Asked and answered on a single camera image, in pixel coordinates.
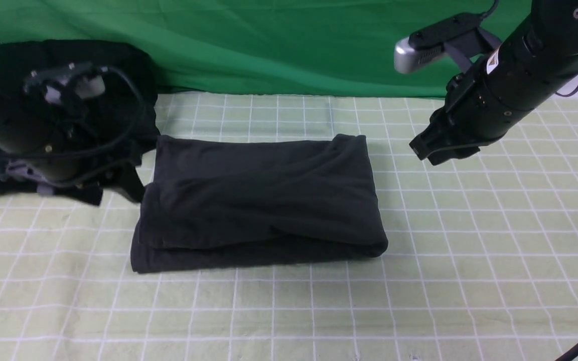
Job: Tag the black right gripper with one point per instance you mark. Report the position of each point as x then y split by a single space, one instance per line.
449 137

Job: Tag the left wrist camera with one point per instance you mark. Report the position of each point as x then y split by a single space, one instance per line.
83 79

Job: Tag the gray long sleeve shirt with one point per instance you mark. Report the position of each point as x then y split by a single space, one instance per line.
221 205

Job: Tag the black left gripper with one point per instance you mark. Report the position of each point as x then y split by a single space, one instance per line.
87 184

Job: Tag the black clothes pile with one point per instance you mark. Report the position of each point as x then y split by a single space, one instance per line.
118 65

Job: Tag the green backdrop cloth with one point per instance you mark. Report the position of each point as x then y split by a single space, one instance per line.
334 48

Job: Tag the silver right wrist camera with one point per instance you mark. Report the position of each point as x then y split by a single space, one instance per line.
460 37

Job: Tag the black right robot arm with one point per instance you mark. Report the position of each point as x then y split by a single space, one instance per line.
500 82

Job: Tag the light green grid tablecloth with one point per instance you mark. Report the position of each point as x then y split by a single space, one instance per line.
482 262

